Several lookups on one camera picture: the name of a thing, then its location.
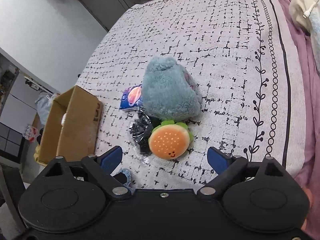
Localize grey white garbage bags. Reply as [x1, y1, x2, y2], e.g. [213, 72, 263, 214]
[35, 93, 60, 125]

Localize white black patterned bedspread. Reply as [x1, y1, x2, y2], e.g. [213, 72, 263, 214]
[77, 0, 306, 189]

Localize blue tissue pack planet print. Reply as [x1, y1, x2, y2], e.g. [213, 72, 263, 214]
[119, 84, 143, 111]

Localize open cardboard box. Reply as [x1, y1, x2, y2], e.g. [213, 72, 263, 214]
[34, 86, 103, 166]

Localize pastel crumpled blanket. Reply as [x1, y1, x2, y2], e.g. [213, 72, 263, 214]
[289, 0, 320, 72]

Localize black crinkly plastic bag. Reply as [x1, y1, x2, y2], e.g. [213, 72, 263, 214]
[129, 107, 160, 156]

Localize pink bed sheet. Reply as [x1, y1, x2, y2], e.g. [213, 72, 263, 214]
[278, 0, 319, 239]

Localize white charging cable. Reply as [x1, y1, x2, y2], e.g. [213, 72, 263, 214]
[302, 0, 320, 19]

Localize orange burger plush toy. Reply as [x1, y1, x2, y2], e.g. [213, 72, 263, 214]
[148, 120, 193, 160]

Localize grey-blue plush toy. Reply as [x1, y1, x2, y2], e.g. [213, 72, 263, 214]
[142, 56, 202, 121]

